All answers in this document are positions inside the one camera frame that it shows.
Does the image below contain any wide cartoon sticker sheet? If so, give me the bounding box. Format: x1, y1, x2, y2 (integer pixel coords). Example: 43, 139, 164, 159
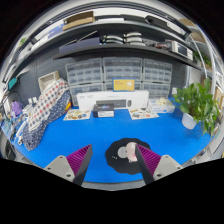
128, 107, 160, 121

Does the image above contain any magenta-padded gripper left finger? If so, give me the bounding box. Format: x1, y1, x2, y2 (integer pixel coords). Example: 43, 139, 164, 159
43, 143, 94, 187

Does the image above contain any small black box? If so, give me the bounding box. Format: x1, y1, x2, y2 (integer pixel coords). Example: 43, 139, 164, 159
92, 103, 115, 119

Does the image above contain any white metal rack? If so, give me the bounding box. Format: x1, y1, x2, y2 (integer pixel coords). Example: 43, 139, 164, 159
186, 19, 224, 158

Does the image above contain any dark overhead shelf unit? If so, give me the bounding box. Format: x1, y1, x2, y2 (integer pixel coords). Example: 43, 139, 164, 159
3, 9, 204, 84

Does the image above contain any green plant in white pot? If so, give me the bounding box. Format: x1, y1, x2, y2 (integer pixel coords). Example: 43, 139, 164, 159
172, 78, 221, 136

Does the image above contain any small cartoon sticker sheet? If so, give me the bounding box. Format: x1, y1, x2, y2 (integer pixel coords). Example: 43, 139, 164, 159
63, 108, 92, 121

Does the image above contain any long white keyboard box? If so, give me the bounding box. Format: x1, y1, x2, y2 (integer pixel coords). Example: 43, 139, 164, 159
76, 90, 150, 111

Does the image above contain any small purple object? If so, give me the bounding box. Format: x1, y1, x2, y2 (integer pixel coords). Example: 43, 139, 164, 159
10, 100, 23, 118

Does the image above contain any white framed box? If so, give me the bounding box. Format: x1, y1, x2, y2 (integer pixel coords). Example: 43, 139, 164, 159
37, 70, 61, 93

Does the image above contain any black round googly-eyed mouse pad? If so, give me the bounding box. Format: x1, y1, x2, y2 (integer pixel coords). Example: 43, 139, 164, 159
105, 137, 152, 175

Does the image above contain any grey drawer organiser cabinet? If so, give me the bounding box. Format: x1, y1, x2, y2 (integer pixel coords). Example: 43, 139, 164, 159
142, 82, 172, 100
104, 81, 143, 93
68, 83, 105, 107
65, 59, 103, 84
102, 56, 143, 83
142, 58, 174, 84

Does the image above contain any yellow card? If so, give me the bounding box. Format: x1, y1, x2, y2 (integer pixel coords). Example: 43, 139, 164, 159
112, 78, 136, 92

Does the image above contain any white and blue tissue box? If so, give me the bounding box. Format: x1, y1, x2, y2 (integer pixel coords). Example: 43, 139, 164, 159
147, 97, 176, 114

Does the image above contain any pink computer mouse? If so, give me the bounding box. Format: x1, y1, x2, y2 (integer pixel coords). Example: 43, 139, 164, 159
125, 141, 138, 163

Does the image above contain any patterned fabric pile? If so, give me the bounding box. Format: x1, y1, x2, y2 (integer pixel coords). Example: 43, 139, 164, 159
21, 78, 72, 152

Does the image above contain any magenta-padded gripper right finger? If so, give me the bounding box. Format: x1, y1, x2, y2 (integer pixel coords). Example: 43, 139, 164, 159
134, 143, 184, 185

